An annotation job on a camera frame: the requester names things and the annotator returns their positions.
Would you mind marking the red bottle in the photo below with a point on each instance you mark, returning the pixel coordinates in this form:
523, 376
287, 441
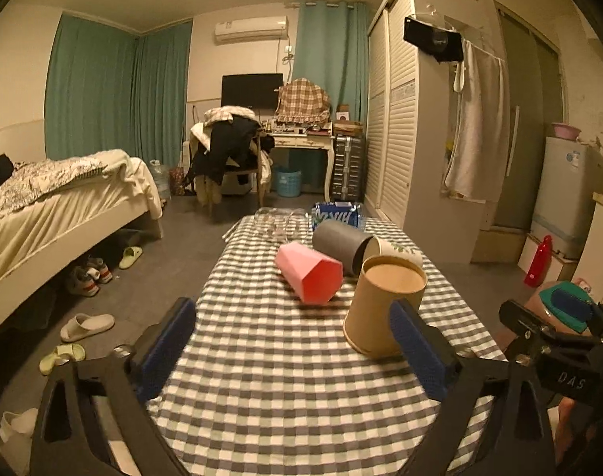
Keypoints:
538, 263

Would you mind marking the grey cup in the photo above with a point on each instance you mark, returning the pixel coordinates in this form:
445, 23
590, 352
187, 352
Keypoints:
336, 245

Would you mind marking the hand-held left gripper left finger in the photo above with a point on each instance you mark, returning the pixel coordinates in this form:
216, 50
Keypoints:
166, 349

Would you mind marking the plaid cloth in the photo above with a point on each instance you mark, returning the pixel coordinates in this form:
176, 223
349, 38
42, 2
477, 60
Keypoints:
301, 101

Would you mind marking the green slipper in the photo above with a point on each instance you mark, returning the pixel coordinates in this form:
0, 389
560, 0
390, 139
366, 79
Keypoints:
63, 357
131, 257

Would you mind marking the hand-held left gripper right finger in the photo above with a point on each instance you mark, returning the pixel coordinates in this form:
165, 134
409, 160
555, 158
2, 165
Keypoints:
421, 354

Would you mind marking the wooden chair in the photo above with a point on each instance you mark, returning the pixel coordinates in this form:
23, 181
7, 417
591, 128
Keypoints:
258, 173

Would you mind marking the clear glass cup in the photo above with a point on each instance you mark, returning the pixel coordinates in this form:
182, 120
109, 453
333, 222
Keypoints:
269, 223
297, 225

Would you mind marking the white storage box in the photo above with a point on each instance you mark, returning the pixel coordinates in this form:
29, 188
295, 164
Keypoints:
562, 265

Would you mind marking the person's leg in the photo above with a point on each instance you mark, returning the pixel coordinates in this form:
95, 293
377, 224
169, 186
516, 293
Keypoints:
537, 300

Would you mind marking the black television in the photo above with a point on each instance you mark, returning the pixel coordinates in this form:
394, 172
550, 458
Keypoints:
249, 90

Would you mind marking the beige slipper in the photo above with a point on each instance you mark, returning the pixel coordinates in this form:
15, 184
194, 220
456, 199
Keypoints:
85, 327

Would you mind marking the grey suitcase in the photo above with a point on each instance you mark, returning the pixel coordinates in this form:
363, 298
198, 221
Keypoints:
347, 166

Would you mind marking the black hanging cloth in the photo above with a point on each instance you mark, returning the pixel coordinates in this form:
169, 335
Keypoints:
430, 34

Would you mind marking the frosted glass door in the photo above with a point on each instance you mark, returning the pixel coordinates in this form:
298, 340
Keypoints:
529, 119

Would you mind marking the wide green curtain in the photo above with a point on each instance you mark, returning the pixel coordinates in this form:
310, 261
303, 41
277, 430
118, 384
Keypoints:
98, 94

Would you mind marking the grey checkered tablecloth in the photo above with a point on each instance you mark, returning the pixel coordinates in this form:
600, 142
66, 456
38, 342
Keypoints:
281, 386

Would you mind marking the pink basin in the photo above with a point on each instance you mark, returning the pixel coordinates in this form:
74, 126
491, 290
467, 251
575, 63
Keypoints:
566, 130

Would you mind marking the white desk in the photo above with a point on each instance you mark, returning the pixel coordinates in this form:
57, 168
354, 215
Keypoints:
301, 141

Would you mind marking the white bed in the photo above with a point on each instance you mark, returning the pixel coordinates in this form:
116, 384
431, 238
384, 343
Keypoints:
48, 228

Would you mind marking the white slipper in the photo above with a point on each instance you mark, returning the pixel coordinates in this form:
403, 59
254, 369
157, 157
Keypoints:
18, 424

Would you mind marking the white air conditioner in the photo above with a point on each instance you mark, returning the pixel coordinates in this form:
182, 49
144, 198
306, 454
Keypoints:
251, 29

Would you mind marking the blue laundry basket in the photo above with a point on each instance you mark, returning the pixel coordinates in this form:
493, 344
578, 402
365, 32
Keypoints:
287, 182

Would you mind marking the narrow green curtain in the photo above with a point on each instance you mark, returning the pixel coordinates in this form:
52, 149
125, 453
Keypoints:
331, 54

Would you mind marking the blue water bottle pack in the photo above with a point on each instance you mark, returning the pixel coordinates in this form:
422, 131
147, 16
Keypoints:
337, 215

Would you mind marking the white cabinet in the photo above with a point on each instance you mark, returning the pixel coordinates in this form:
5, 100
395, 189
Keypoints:
601, 248

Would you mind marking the tan paper cup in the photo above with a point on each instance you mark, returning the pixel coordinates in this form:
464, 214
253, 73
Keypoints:
375, 307

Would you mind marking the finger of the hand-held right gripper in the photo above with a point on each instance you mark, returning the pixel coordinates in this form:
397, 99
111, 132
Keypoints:
529, 322
572, 305

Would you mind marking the white leaf-print cup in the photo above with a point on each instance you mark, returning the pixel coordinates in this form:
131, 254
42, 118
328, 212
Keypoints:
401, 253

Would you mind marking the white hanging towel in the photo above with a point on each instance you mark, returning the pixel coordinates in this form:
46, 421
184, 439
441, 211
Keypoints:
480, 134

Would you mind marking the white louvered wardrobe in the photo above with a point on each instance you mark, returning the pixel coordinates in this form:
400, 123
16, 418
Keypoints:
425, 148

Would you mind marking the small white washing machine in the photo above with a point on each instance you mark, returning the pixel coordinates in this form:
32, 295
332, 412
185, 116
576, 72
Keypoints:
567, 193

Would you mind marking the pink faceted cup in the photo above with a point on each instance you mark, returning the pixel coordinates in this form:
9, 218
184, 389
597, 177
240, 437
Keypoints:
306, 272

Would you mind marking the chair piled with clothes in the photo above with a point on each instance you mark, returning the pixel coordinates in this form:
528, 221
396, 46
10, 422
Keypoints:
227, 148

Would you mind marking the cardboard box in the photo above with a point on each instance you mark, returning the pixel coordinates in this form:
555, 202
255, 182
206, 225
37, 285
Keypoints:
347, 119

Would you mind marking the large water jug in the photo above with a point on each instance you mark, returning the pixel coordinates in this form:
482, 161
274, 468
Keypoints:
160, 181

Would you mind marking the grey sneaker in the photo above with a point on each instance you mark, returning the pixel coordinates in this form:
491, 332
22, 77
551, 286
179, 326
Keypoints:
82, 282
100, 268

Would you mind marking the patterned quilt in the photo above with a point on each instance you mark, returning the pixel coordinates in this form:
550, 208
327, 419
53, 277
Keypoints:
38, 178

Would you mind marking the teal cloth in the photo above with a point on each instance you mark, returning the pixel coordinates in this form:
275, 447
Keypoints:
549, 307

